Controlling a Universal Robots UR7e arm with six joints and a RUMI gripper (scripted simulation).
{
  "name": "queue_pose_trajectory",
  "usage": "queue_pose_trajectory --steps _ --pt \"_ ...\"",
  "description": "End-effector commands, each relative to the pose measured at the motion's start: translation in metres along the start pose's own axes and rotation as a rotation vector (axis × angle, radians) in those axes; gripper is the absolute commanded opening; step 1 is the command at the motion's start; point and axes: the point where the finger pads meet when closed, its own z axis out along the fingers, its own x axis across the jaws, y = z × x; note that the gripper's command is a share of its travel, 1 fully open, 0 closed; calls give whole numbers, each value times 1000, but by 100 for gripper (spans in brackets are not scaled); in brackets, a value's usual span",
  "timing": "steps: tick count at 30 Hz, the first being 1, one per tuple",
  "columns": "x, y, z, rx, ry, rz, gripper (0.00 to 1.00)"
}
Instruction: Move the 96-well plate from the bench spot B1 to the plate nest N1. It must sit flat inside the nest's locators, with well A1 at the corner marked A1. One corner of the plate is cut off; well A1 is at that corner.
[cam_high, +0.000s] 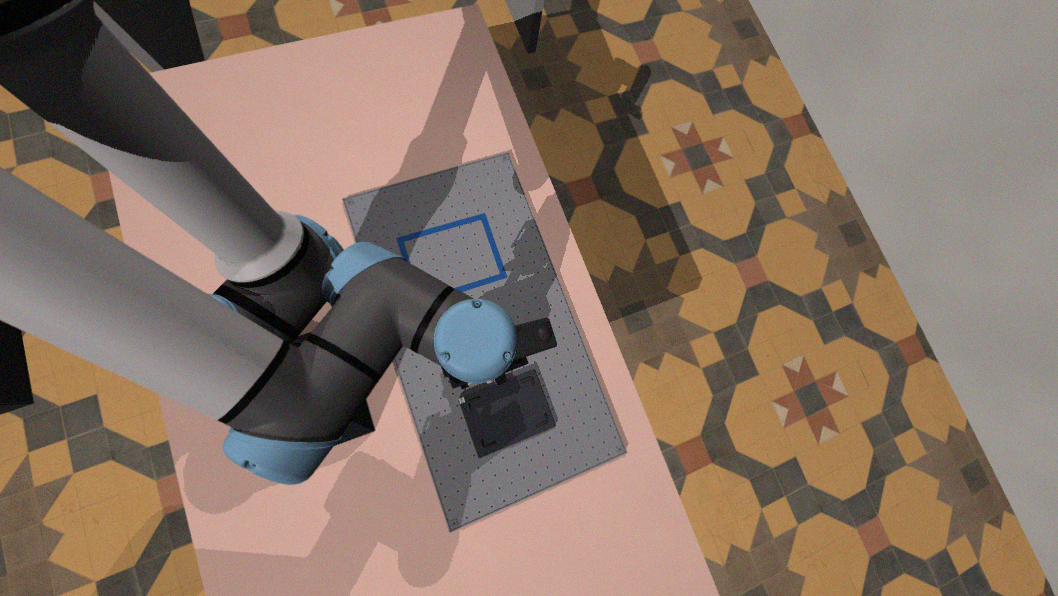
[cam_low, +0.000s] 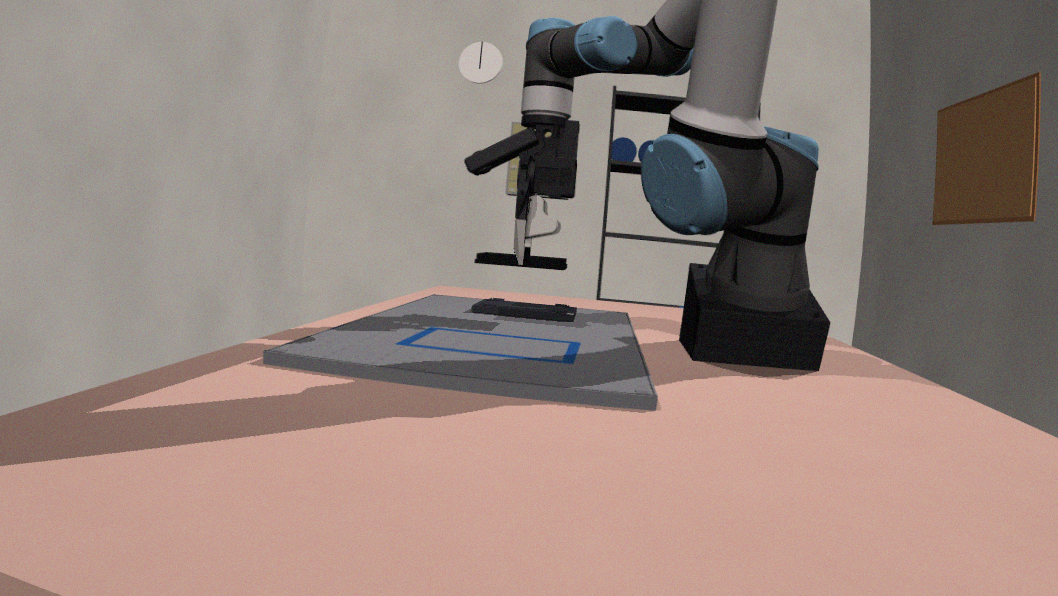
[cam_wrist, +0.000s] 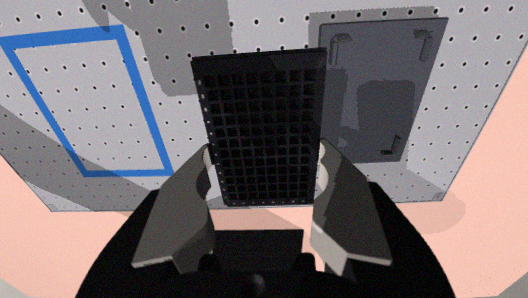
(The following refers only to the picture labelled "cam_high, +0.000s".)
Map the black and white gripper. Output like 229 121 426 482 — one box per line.
441 367 507 389

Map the blue tape outline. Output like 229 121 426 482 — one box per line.
396 213 508 292

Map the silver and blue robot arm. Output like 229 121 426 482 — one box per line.
0 0 557 485

